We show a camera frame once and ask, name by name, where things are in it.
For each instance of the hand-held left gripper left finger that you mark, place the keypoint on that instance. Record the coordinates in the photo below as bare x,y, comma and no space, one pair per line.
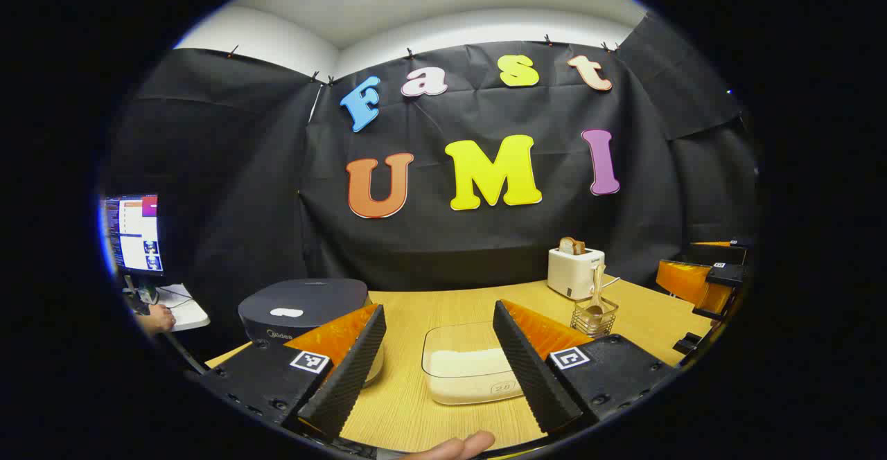
346,377

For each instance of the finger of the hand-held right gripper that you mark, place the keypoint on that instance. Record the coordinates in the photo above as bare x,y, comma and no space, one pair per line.
734,251
693,283

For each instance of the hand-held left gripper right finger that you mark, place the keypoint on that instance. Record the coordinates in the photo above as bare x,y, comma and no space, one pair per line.
530,370

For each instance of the clear plastic rice container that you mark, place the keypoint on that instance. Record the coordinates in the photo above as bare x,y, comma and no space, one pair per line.
457,339

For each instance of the black rice cooker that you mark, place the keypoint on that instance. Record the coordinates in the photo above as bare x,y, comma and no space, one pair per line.
305,301

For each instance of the wooden spoon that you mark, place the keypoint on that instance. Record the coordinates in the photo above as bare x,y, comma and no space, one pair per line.
596,307

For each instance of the white toaster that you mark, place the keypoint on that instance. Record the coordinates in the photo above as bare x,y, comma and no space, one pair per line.
572,273

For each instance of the toast bread slice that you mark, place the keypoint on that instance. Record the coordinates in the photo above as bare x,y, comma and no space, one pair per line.
569,245

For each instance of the black backdrop cloth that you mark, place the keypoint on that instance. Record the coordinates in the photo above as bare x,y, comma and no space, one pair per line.
429,245

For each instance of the white side table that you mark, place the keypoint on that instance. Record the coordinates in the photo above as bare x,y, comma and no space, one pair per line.
187,311

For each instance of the computer monitor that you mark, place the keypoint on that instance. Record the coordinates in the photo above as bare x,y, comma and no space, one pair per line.
135,235

